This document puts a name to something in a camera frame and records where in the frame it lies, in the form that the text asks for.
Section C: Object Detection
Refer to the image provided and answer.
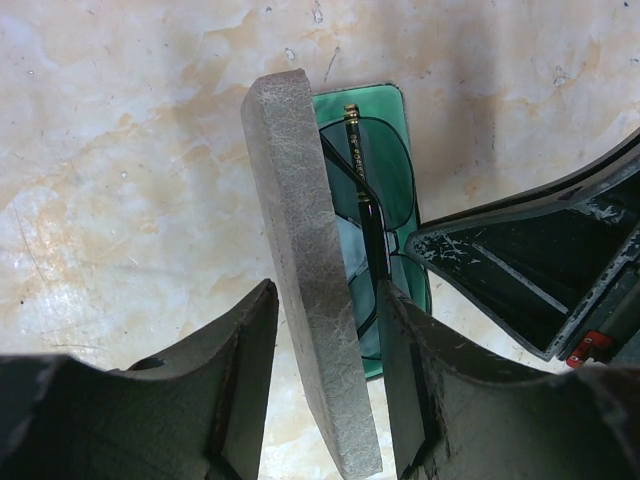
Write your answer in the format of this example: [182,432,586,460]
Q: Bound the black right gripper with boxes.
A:
[405,129,639,368]

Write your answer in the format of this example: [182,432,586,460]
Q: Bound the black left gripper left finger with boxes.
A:
[1,280,279,479]

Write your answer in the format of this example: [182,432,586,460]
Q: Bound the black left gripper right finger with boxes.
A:
[377,281,639,479]

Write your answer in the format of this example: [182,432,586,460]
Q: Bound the light blue cleaning cloth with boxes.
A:
[336,216,380,360]

